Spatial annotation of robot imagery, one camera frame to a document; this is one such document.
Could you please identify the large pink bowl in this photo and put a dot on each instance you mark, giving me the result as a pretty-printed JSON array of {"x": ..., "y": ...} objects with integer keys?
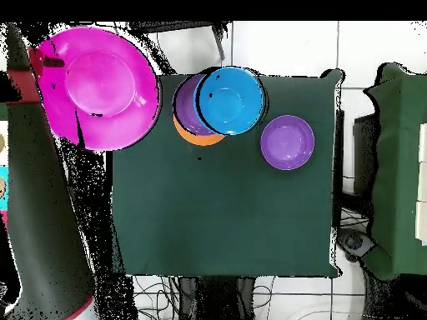
[{"x": 100, "y": 126}]

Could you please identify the purple shallow bowl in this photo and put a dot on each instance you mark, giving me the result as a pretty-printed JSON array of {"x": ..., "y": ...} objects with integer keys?
[
  {"x": 185, "y": 106},
  {"x": 287, "y": 142}
]

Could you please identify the large orange bowl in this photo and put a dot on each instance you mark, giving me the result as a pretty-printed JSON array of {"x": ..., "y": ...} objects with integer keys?
[{"x": 200, "y": 140}]

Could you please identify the light blue bowl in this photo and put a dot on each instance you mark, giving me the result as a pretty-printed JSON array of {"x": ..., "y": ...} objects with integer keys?
[{"x": 230, "y": 100}]

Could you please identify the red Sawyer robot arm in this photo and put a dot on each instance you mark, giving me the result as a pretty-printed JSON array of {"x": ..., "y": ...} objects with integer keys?
[{"x": 36, "y": 200}]

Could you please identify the black stool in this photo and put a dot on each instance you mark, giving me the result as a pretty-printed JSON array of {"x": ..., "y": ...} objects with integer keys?
[{"x": 218, "y": 36}]

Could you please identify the dark green tablecloth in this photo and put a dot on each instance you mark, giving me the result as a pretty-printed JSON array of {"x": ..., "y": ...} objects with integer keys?
[{"x": 217, "y": 216}]

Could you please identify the grey chair base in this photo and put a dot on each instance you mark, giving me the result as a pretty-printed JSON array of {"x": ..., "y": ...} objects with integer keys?
[{"x": 355, "y": 243}]

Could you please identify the green cloth side table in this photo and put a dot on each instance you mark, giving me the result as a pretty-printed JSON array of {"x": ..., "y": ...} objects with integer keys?
[{"x": 400, "y": 150}]

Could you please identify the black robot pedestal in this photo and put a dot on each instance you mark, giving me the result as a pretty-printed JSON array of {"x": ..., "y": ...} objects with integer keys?
[{"x": 217, "y": 300}]

